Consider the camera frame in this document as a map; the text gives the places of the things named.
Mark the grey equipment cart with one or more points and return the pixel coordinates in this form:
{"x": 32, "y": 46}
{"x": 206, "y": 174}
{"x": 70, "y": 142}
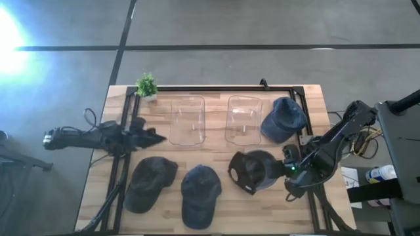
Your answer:
{"x": 403, "y": 147}

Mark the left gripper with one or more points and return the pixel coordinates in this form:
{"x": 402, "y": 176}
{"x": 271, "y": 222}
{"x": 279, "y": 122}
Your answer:
{"x": 138, "y": 134}

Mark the white wipes canister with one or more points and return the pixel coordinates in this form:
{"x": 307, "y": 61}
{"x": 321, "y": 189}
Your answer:
{"x": 380, "y": 173}

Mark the black aluminium table frame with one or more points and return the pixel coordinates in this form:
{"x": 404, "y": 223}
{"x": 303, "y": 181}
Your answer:
{"x": 213, "y": 88}

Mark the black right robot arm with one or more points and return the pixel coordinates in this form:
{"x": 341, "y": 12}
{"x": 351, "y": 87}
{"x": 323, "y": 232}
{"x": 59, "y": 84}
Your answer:
{"x": 331, "y": 141}

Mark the black tripod stand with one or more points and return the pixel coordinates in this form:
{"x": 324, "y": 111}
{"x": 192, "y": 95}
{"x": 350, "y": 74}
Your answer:
{"x": 33, "y": 163}

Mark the black tube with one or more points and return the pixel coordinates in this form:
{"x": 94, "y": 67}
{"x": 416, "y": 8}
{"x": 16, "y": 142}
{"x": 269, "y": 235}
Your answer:
{"x": 405, "y": 103}

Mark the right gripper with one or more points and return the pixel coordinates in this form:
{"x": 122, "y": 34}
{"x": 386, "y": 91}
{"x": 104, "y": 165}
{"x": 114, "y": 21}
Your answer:
{"x": 295, "y": 183}

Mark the black clamp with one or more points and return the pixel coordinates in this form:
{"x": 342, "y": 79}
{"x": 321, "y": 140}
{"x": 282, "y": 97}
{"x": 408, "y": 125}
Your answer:
{"x": 263, "y": 83}

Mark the clear plastic bin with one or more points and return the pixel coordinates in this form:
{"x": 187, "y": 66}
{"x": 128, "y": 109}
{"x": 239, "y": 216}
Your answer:
{"x": 187, "y": 131}
{"x": 243, "y": 108}

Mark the black cap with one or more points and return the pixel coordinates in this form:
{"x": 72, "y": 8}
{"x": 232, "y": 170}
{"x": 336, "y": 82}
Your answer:
{"x": 252, "y": 170}
{"x": 147, "y": 183}

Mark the faded blue denim cap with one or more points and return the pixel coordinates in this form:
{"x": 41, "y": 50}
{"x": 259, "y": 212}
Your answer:
{"x": 283, "y": 119}

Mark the white paper sheet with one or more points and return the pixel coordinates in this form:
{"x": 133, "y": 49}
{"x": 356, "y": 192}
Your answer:
{"x": 351, "y": 180}

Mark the dark blue cap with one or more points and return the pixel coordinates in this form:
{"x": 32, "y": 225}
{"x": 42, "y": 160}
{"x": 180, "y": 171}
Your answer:
{"x": 200, "y": 196}

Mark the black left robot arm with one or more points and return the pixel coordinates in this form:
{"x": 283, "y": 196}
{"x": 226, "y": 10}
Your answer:
{"x": 82, "y": 137}

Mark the small green potted plant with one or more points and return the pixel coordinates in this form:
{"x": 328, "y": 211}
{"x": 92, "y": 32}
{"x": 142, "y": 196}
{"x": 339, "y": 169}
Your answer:
{"x": 146, "y": 86}

